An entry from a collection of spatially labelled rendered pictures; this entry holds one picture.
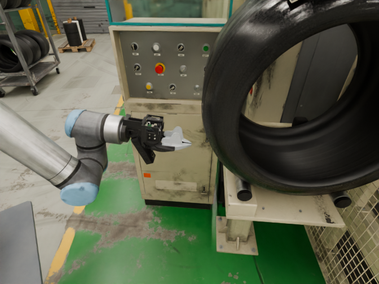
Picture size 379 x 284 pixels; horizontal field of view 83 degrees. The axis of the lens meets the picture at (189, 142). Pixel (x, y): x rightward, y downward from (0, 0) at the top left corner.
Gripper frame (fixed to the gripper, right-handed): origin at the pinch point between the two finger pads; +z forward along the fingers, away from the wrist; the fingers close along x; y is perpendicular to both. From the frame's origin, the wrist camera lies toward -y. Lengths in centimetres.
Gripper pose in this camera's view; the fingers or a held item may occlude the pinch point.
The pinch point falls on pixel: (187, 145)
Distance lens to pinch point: 67.7
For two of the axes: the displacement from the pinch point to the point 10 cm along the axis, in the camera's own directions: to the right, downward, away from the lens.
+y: 1.2, -8.0, -5.8
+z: 9.9, 1.5, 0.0
